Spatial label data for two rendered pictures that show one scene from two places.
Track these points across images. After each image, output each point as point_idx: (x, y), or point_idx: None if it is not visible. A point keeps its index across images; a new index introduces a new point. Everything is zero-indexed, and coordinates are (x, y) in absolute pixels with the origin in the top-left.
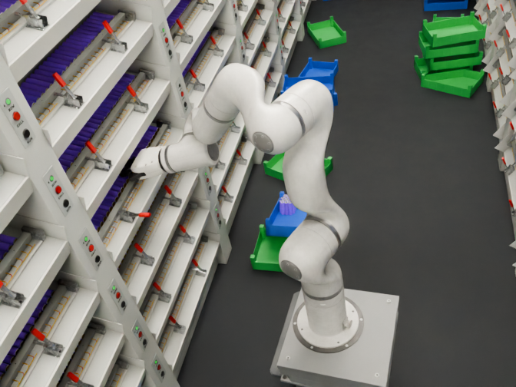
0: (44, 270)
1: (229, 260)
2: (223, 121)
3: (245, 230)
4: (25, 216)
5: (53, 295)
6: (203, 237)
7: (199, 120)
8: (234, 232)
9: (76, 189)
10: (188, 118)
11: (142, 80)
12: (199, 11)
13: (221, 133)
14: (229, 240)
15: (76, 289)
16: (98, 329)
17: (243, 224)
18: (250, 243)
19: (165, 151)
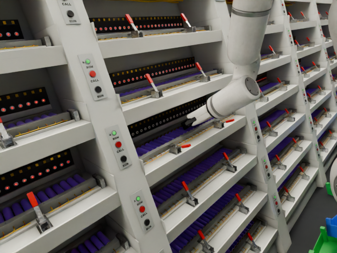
0: (53, 133)
1: (288, 252)
2: (250, 13)
3: (306, 231)
4: (71, 100)
5: (81, 182)
6: (262, 220)
7: (229, 31)
8: (295, 231)
9: (127, 102)
10: (233, 69)
11: (213, 73)
12: (268, 58)
13: (251, 39)
14: (290, 236)
15: (101, 184)
16: (122, 242)
17: (304, 226)
18: (311, 242)
19: (211, 96)
